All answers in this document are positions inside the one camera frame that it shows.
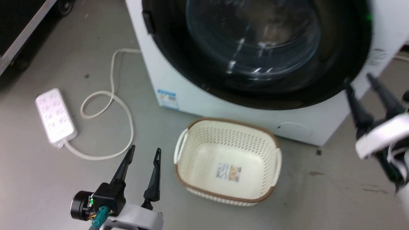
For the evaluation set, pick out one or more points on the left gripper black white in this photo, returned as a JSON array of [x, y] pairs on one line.
[[110, 198]]

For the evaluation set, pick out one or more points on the white power strip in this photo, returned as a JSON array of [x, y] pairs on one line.
[[55, 116]]

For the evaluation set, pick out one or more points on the black round glass washer door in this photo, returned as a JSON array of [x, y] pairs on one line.
[[198, 64]]

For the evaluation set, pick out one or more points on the paper label inside basket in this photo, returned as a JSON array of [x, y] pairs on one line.
[[228, 172]]

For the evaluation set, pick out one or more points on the black caster wheel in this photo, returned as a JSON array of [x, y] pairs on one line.
[[65, 6]]

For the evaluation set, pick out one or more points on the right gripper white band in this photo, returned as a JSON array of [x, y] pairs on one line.
[[383, 134]]

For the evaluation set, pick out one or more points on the blue energy label sticker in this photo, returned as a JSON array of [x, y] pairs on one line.
[[167, 99]]

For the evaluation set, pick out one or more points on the white front-load washing machine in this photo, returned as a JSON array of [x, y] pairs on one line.
[[191, 95]]

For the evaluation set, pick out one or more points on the cream plastic laundry basket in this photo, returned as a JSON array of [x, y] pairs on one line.
[[223, 156]]

